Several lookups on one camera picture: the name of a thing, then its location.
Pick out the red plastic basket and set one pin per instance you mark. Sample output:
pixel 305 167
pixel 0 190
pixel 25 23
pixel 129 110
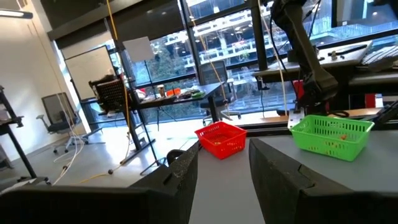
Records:
pixel 220 146

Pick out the grey desk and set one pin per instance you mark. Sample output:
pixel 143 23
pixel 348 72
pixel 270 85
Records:
pixel 342 62

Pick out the black cluttered desk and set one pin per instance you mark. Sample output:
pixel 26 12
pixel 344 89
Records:
pixel 186 96

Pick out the black floor stand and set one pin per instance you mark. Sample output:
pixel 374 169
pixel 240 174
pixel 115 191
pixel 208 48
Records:
pixel 133 124

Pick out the wooden side board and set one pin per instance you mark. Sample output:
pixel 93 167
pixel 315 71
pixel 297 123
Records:
pixel 267 119

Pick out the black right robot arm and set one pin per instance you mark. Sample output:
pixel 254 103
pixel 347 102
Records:
pixel 298 46

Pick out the black pegboard cart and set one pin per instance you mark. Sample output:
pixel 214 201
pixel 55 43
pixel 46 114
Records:
pixel 112 93

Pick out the green plastic basket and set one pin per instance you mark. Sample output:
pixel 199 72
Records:
pixel 329 149

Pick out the paper cup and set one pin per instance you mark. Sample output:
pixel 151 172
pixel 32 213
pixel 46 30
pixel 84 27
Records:
pixel 161 91

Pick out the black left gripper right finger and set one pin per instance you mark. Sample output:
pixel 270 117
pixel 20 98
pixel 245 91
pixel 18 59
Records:
pixel 280 193

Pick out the black desk tool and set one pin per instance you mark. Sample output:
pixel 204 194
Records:
pixel 348 49

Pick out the grey office chair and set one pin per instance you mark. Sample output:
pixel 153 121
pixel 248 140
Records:
pixel 214 73
pixel 56 109

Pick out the green desk object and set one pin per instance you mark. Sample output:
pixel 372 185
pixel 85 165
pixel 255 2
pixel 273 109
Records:
pixel 198 94

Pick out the orange desk object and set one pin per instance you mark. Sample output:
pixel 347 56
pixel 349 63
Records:
pixel 173 92

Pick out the black equipment stand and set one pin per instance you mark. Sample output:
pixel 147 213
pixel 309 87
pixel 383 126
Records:
pixel 19 149

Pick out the white ceiling light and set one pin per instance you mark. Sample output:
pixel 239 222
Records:
pixel 15 14

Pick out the orange crayon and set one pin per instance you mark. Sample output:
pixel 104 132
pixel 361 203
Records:
pixel 343 137

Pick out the whiteboard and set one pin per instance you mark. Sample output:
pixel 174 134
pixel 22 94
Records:
pixel 90 71

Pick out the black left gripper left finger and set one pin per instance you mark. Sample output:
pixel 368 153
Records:
pixel 174 193

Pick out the white paper sign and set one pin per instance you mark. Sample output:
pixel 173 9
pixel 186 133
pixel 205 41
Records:
pixel 138 49

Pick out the grey keyboard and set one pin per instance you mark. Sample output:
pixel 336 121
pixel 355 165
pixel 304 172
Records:
pixel 379 56

